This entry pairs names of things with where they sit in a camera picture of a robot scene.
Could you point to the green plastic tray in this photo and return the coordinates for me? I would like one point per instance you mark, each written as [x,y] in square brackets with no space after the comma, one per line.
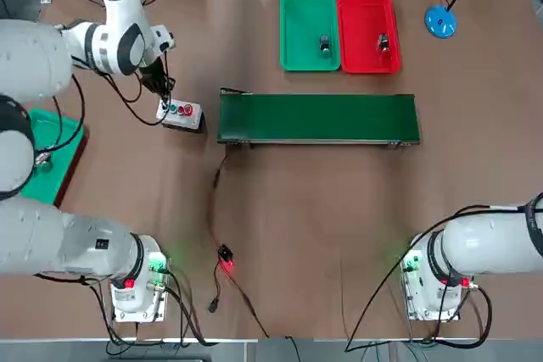
[301,31]
[63,146]

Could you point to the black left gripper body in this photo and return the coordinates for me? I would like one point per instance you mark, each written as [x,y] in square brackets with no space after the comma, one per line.
[152,68]

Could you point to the grey push-button control box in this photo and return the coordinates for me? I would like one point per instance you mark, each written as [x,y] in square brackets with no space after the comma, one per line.
[191,120]

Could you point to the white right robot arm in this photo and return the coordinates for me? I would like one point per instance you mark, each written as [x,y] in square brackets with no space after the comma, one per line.
[488,247]

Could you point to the green conveyor belt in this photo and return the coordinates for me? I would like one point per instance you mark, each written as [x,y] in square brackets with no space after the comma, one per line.
[314,118]

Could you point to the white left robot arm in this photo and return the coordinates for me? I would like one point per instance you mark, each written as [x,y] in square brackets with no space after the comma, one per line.
[34,52]

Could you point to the small black power module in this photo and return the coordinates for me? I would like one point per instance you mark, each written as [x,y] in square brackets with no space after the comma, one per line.
[225,252]

